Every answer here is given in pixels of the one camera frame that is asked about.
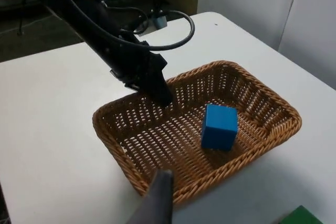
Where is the blue cube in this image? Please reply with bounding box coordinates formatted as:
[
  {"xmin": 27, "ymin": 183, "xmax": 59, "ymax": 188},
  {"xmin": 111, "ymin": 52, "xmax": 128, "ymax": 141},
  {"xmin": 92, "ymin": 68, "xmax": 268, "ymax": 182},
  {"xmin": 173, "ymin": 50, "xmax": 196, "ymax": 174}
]
[{"xmin": 201, "ymin": 103, "xmax": 239, "ymax": 153}]

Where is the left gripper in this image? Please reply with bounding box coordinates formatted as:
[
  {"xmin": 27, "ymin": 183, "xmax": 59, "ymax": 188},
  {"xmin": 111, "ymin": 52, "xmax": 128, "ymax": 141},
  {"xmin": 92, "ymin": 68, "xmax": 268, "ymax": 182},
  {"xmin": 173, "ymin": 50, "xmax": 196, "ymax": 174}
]
[{"xmin": 101, "ymin": 37, "xmax": 174, "ymax": 108}]

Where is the green cube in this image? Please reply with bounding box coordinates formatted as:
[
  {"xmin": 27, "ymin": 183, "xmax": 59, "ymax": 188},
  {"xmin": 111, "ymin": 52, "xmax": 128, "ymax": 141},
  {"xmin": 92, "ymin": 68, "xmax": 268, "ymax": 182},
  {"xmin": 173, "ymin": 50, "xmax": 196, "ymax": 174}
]
[{"xmin": 278, "ymin": 205, "xmax": 324, "ymax": 224}]

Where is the small grey box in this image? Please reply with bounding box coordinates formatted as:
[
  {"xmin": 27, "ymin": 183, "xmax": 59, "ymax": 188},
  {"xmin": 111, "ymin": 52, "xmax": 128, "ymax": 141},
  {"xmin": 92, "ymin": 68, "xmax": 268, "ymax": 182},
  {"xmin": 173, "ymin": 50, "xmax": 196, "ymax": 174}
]
[{"xmin": 154, "ymin": 14, "xmax": 168, "ymax": 29}]

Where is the pale brown wicker basket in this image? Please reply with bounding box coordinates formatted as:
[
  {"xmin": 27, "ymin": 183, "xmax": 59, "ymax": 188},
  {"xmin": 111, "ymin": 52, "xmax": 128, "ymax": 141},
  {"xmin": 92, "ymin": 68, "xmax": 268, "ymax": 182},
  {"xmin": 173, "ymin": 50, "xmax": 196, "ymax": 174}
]
[{"xmin": 92, "ymin": 60, "xmax": 303, "ymax": 207}]

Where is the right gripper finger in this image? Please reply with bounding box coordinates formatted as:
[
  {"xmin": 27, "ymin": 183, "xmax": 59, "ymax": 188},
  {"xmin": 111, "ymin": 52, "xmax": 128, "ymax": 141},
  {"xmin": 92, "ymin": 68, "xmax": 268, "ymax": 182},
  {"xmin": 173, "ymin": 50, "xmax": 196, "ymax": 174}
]
[{"xmin": 125, "ymin": 169, "xmax": 174, "ymax": 224}]

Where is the black cable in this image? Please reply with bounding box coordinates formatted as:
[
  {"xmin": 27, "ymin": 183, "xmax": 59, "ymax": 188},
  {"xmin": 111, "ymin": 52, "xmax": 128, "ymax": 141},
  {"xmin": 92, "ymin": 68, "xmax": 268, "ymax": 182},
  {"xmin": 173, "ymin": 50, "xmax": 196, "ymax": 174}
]
[{"xmin": 46, "ymin": 0, "xmax": 196, "ymax": 51}]

